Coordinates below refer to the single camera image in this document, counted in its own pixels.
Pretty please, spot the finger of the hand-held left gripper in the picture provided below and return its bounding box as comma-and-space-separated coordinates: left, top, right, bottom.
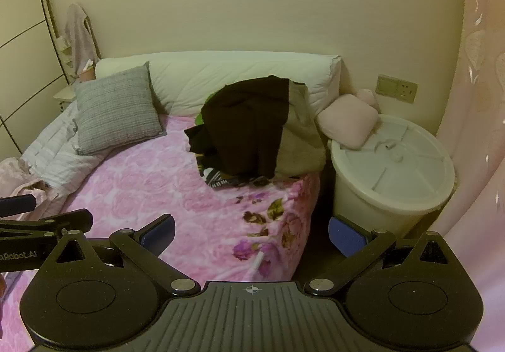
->
0, 194, 37, 218
0, 209, 94, 241

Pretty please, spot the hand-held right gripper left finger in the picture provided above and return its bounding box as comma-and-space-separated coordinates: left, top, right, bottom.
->
39, 214, 201, 298

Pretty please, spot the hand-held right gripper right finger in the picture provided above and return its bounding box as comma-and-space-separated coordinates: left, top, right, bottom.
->
306, 215, 469, 298

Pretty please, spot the grey and dark brown sweater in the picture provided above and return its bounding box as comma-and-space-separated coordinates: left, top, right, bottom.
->
185, 76, 327, 179

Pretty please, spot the white plastic bucket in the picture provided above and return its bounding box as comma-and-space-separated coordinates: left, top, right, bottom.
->
332, 155, 448, 243

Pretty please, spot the pink rose blanket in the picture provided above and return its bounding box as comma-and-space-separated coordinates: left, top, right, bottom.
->
0, 113, 316, 337

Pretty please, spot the purple floral bed sheet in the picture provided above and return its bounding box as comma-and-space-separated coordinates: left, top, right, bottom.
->
232, 172, 322, 282

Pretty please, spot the pink folded quilt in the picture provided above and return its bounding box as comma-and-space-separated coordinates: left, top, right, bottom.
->
20, 100, 108, 192

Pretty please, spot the black white printed garment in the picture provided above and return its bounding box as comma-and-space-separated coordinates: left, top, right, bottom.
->
196, 154, 285, 189

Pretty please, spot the pink plush toy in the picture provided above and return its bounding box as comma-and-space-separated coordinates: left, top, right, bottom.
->
317, 89, 382, 151

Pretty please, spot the white nightstand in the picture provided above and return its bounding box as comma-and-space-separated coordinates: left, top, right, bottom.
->
53, 85, 80, 113

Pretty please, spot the grey checked pillow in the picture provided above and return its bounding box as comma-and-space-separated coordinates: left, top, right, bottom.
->
74, 65, 167, 155

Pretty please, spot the cream wardrobe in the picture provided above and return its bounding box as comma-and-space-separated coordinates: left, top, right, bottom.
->
0, 0, 67, 158

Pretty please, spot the hanging pale pink towel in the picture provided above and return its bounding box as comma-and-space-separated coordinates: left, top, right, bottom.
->
64, 3, 98, 75

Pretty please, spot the long white pillow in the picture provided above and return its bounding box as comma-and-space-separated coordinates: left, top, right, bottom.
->
95, 51, 342, 118

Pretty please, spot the wall switch plate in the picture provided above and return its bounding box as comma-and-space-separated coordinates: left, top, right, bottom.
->
375, 74, 399, 97

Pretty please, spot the wall socket plate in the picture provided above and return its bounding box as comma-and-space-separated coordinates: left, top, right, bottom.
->
395, 79, 419, 103

